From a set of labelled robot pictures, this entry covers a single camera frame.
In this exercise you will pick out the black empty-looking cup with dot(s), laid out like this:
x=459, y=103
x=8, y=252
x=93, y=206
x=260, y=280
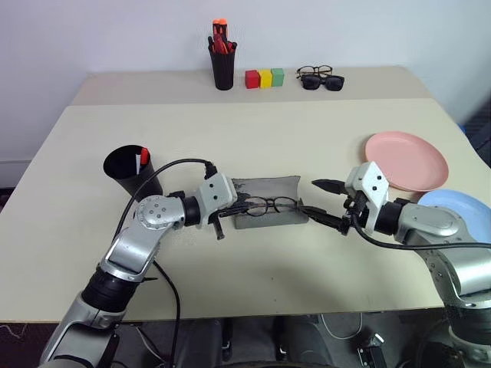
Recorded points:
x=132, y=180

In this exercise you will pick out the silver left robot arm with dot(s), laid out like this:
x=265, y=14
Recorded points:
x=126, y=245

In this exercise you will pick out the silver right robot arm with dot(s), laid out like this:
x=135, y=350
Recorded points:
x=437, y=226

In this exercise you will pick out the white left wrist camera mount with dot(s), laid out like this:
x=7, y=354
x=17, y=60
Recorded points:
x=215, y=191

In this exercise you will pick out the dark grey rounded shape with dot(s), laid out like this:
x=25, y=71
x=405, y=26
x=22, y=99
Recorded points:
x=305, y=339

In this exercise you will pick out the blue plate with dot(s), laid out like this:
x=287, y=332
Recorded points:
x=460, y=207

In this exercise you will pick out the thin black-frame glasses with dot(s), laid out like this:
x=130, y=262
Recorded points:
x=282, y=199

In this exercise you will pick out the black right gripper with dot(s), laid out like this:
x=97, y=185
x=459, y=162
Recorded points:
x=356, y=212

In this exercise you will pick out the brown-frame glasses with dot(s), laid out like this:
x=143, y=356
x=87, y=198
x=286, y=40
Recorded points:
x=305, y=69

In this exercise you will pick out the grey glasses case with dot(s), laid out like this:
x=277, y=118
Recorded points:
x=268, y=188

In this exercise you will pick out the black cup full of markers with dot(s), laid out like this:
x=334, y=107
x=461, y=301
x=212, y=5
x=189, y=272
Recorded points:
x=223, y=71

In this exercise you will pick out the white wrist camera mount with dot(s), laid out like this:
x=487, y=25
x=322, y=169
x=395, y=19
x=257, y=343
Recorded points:
x=215, y=191
x=370, y=184

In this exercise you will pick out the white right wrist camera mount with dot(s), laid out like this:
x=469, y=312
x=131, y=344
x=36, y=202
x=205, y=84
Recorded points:
x=370, y=184

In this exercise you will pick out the black metal bracket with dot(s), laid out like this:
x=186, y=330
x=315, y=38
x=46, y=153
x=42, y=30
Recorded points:
x=371, y=350

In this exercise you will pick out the green cube block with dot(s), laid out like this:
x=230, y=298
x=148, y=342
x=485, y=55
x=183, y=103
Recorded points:
x=277, y=77

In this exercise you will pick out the red black marker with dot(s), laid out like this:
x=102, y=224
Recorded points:
x=231, y=46
x=212, y=44

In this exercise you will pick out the black sunglasses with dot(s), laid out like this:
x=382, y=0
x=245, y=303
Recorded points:
x=310, y=82

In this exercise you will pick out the yellow cube block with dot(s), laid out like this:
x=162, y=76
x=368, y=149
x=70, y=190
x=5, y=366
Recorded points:
x=265, y=78

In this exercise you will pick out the red capped white marker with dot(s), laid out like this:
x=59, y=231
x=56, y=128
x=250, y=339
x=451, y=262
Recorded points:
x=144, y=155

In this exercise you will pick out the red cube block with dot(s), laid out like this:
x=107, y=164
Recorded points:
x=252, y=79

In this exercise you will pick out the pink plate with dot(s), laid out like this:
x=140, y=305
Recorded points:
x=410, y=161

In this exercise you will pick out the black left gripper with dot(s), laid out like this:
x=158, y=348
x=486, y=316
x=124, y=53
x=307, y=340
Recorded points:
x=216, y=219

